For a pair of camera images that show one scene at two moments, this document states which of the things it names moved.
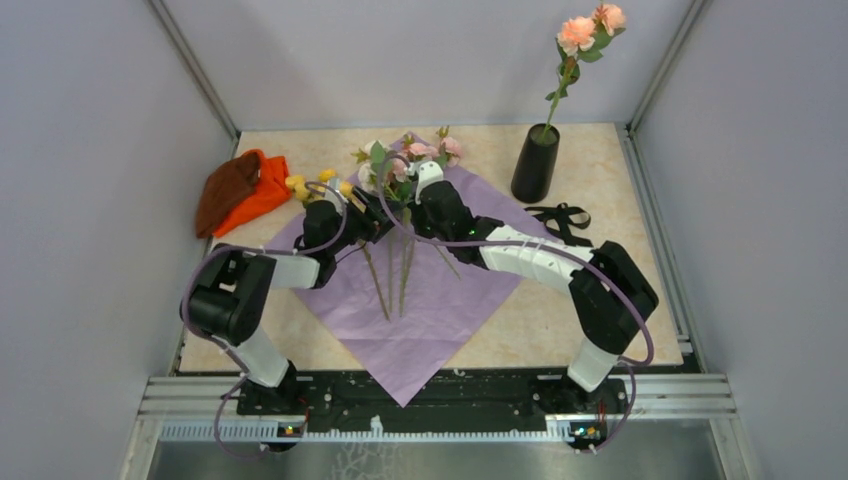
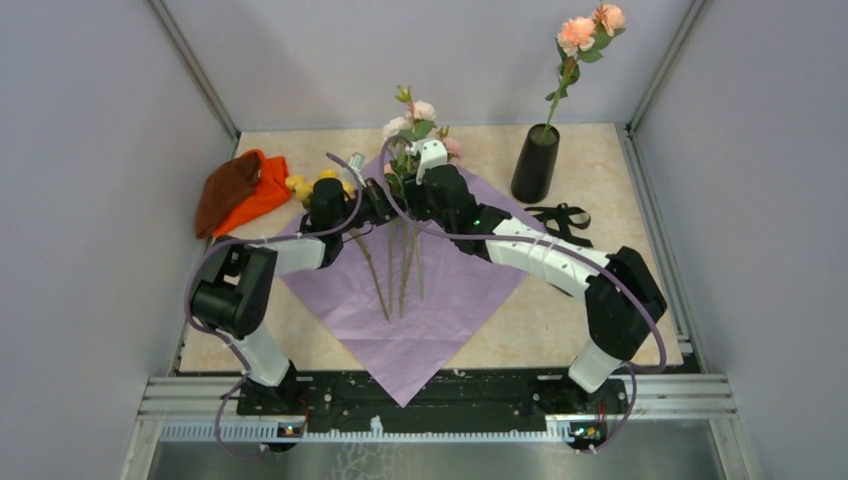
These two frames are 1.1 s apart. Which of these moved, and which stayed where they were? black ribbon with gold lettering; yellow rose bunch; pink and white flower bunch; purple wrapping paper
Moved: pink and white flower bunch
Stayed: purple wrapping paper; yellow rose bunch; black ribbon with gold lettering
